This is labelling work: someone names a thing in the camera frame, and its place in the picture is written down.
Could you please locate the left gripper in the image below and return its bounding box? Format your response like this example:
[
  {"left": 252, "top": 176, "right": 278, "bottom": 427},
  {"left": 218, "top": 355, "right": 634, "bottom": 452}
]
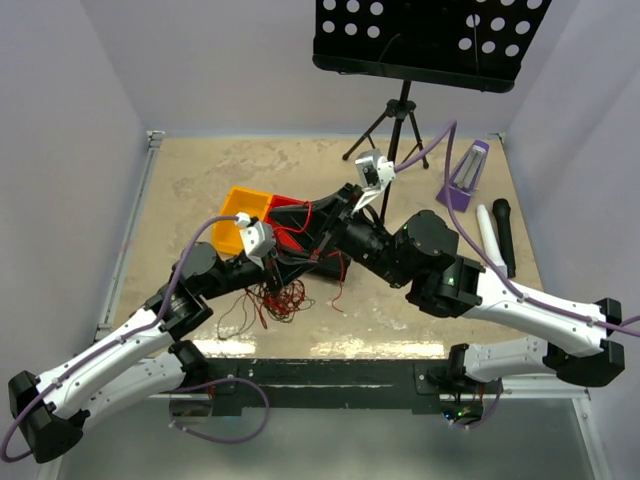
[{"left": 201, "top": 239, "right": 319, "bottom": 300}]

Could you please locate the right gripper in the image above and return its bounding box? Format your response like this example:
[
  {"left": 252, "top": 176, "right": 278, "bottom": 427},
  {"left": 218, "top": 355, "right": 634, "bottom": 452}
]
[{"left": 269, "top": 182, "right": 413, "bottom": 289}]

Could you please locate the red plastic bin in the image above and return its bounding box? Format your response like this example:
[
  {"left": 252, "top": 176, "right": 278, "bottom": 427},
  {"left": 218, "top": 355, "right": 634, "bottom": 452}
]
[{"left": 265, "top": 194, "right": 311, "bottom": 251}]

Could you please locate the orange plastic bin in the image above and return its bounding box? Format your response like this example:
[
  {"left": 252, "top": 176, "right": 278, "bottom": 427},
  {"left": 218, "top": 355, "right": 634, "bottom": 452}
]
[{"left": 211, "top": 185, "right": 275, "bottom": 254}]

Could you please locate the red brown cable bundle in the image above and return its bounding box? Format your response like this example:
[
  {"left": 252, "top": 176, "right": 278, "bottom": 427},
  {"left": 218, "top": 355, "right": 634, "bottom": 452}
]
[{"left": 216, "top": 277, "right": 317, "bottom": 343}]

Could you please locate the black plastic bin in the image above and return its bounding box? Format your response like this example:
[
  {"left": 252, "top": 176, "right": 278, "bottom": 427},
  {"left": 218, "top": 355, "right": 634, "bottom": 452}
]
[{"left": 309, "top": 251, "right": 351, "bottom": 281}]

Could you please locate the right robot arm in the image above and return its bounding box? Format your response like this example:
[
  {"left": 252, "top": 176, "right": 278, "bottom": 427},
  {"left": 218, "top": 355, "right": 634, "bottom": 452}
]
[{"left": 269, "top": 184, "right": 625, "bottom": 393}]

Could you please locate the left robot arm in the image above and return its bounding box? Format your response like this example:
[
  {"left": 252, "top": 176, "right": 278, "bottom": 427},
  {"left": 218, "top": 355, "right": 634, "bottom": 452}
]
[{"left": 1, "top": 242, "right": 286, "bottom": 464}]

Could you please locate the purple metronome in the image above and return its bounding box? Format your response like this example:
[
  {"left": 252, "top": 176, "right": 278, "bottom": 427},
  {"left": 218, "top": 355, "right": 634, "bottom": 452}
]
[{"left": 436, "top": 140, "right": 490, "bottom": 212}]

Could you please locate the white microphone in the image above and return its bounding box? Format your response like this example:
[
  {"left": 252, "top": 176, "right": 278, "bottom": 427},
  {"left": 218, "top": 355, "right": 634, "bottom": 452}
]
[{"left": 476, "top": 204, "right": 507, "bottom": 274}]

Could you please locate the black microphone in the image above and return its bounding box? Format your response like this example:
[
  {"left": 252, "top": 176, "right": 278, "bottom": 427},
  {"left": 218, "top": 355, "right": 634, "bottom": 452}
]
[{"left": 492, "top": 198, "right": 516, "bottom": 279}]

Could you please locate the black music stand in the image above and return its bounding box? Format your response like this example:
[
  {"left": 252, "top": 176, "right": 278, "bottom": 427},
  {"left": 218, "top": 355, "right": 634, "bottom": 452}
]
[{"left": 311, "top": 0, "right": 553, "bottom": 228}]

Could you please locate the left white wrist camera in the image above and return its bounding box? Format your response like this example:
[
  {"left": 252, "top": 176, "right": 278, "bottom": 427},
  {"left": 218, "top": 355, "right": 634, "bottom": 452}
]
[{"left": 235, "top": 212, "right": 276, "bottom": 257}]

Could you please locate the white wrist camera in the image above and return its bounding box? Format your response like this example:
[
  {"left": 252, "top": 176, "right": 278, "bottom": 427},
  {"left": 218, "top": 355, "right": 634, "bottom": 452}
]
[
  {"left": 235, "top": 212, "right": 276, "bottom": 257},
  {"left": 353, "top": 149, "right": 396, "bottom": 213}
]

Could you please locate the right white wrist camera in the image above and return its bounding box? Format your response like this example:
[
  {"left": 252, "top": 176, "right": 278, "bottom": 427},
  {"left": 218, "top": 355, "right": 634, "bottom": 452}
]
[{"left": 353, "top": 149, "right": 396, "bottom": 213}]

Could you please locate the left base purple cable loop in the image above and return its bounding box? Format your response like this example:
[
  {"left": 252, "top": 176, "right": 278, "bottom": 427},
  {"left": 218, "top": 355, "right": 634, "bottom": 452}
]
[{"left": 167, "top": 376, "right": 271, "bottom": 444}]

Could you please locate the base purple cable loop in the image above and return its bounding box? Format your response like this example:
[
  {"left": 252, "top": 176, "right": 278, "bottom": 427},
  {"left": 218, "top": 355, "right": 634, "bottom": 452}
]
[
  {"left": 167, "top": 376, "right": 271, "bottom": 444},
  {"left": 449, "top": 379, "right": 509, "bottom": 431}
]

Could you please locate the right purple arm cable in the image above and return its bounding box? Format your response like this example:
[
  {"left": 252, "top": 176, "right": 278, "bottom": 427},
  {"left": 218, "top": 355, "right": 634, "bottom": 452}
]
[{"left": 394, "top": 118, "right": 640, "bottom": 333}]

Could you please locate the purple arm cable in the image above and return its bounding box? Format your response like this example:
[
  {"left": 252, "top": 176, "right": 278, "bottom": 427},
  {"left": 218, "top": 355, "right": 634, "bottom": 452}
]
[
  {"left": 0, "top": 214, "right": 246, "bottom": 462},
  {"left": 394, "top": 118, "right": 640, "bottom": 333}
]

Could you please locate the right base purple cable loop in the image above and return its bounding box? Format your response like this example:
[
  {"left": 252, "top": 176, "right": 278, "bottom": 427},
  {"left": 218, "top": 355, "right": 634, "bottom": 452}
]
[{"left": 449, "top": 379, "right": 509, "bottom": 431}]

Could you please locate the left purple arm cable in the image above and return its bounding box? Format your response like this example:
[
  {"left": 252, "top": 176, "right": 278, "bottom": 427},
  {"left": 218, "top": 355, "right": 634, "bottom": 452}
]
[{"left": 0, "top": 214, "right": 246, "bottom": 462}]

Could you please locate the aluminium frame rail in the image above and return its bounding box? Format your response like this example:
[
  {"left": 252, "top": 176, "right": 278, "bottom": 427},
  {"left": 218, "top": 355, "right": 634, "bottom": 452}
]
[{"left": 61, "top": 359, "right": 593, "bottom": 401}]

